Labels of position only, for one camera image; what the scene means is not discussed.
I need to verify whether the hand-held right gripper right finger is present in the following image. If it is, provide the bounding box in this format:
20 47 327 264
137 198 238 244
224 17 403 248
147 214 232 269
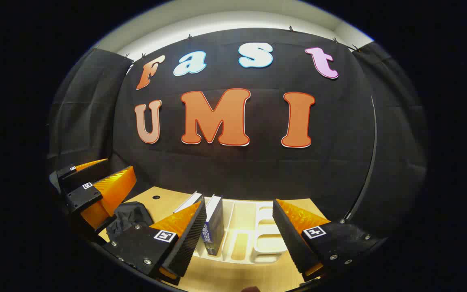
272 198 382 282

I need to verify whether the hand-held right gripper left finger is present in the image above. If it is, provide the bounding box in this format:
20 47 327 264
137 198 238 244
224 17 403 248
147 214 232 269
102 198 208 284

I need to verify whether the blue spine book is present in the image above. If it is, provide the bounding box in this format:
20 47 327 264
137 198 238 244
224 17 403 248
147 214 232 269
200 194 225 256

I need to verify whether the black schoolbag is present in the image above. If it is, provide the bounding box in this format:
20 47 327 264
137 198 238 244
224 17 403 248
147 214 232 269
106 202 154 243

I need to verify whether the thin grey pole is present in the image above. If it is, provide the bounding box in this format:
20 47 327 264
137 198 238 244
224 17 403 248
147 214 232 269
340 97 378 224

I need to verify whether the portrait cover book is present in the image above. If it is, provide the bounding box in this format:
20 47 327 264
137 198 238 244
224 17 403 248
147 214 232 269
173 191 203 214

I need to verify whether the white bookshelf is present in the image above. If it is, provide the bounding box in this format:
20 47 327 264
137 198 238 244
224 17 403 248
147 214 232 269
193 197 287 265

